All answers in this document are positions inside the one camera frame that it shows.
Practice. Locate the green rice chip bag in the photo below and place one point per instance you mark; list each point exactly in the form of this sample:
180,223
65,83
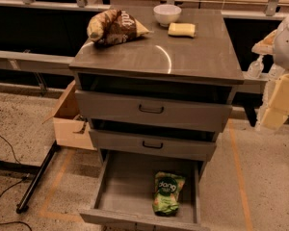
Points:
166,193

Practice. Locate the brown chip bag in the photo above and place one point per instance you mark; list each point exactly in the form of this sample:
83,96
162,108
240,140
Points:
114,27

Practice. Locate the middle grey drawer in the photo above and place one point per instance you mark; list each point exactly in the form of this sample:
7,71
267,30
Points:
150,145

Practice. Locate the yellow sponge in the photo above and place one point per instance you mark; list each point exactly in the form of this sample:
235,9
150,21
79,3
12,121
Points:
182,30

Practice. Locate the left clear pump bottle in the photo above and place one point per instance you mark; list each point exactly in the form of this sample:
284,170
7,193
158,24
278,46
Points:
255,68

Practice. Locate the grey drawer cabinet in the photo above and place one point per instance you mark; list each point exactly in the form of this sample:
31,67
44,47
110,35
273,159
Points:
203,69

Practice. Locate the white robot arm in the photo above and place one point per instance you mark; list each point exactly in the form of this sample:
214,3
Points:
277,45

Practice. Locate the cardboard box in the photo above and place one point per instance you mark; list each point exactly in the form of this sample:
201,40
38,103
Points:
70,128

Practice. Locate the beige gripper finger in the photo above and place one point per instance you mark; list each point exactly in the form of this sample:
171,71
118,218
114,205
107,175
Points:
280,98
269,119

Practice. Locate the top grey drawer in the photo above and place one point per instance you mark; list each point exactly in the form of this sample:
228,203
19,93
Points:
153,111

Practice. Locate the bottom grey open drawer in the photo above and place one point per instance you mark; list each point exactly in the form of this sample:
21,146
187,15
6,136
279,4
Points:
125,191

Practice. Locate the grey metal shelf rail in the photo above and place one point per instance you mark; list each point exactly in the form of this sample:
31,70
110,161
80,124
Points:
39,63

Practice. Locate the black stand leg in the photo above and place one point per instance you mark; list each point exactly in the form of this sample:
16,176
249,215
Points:
22,206

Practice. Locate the white bowl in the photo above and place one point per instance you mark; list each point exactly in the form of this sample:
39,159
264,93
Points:
165,14

